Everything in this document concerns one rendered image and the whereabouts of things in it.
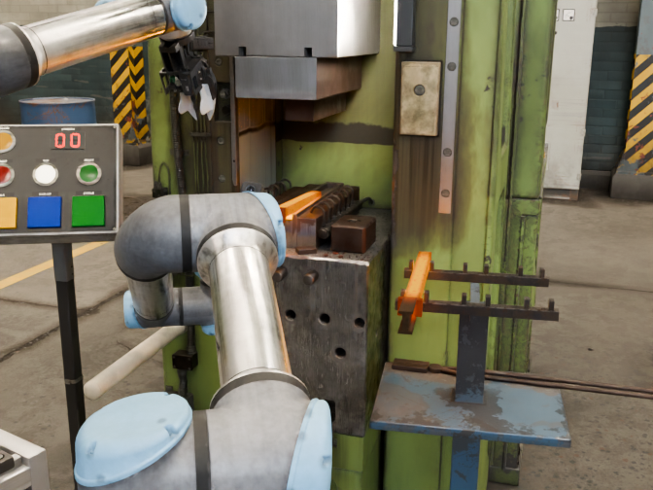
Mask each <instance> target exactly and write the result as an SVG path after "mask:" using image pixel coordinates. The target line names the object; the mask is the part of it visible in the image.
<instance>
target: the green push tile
mask: <svg viewBox="0 0 653 490"><path fill-rule="evenodd" d="M104 226H105V196H104V195H86V196H72V227H73V228H85V227H104Z"/></svg>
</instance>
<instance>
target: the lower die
mask: <svg viewBox="0 0 653 490"><path fill-rule="evenodd" d="M326 183H331V184H338V185H336V186H335V187H333V188H332V189H330V190H329V191H327V192H325V193H323V194H322V195H320V196H319V197H317V198H316V199H314V200H313V201H311V202H310V203H308V204H307V205H305V206H304V207H302V208H301V209H299V210H298V211H296V212H295V213H293V214H292V220H289V219H286V221H285V222H284V223H283V226H284V227H285V234H286V247H288V248H295V247H301V246H315V247H316V248H317V249H318V248H319V247H320V246H321V245H322V244H324V243H325V242H326V241H327V240H328V238H327V239H322V238H320V237H319V230H320V229H321V227H322V223H323V211H322V210H321V209H320V208H318V209H316V208H315V209H314V210H313V213H310V210H311V208H312V207H313V206H316V205H317V204H318V203H319V202H322V201H323V199H325V198H327V197H328V196H329V195H331V194H333V193H334V192H336V191H337V190H338V189H341V188H342V187H343V186H344V183H336V182H324V183H322V184H321V185H314V184H308V185H306V186H305V187H292V188H290V189H289V190H287V191H285V192H283V193H281V194H280V195H277V196H275V197H274V198H275V200H276V201H277V203H278V205H281V204H283V203H285V202H287V201H289V200H291V199H294V198H296V197H298V196H300V195H302V194H305V193H308V192H310V191H315V190H317V189H318V188H320V187H321V186H323V185H325V184H326ZM351 187H352V188H353V190H354V201H357V200H358V201H360V187H355V186H351ZM344 189H346V190H347V191H348V192H349V194H350V204H351V200H352V191H351V189H350V188H344ZM342 193H343V194H344V195H345V208H347V207H346V205H347V193H346V192H345V191H343V192H342ZM338 197H339V198H340V211H341V212H342V207H343V197H342V195H341V194H338ZM331 199H333V200H334V202H335V215H337V211H338V200H337V198H335V197H334V198H331ZM325 202H326V201H325ZM326 203H328V205H329V206H330V219H332V215H333V204H332V202H331V201H328V202H326ZM320 206H322V207H323V208H324V209H325V212H326V224H327V214H328V209H327V206H326V205H320ZM329 238H331V236H330V237H329Z"/></svg>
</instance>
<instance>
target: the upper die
mask: <svg viewBox="0 0 653 490"><path fill-rule="evenodd" d="M361 59H362V55H356V56H347V57H338V58H328V57H312V56H311V57H272V56H235V92H236V98H263V99H292V100H319V99H323V98H326V97H330V96H333V95H337V94H340V93H344V92H348V91H352V90H355V89H359V88H361Z"/></svg>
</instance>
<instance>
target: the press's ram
mask: <svg viewBox="0 0 653 490"><path fill-rule="evenodd" d="M214 21H215V53H216V56H272V57H311V56H312V57H328V58H338V57H347V56H356V55H366V54H375V53H379V52H380V21H381V0H214Z"/></svg>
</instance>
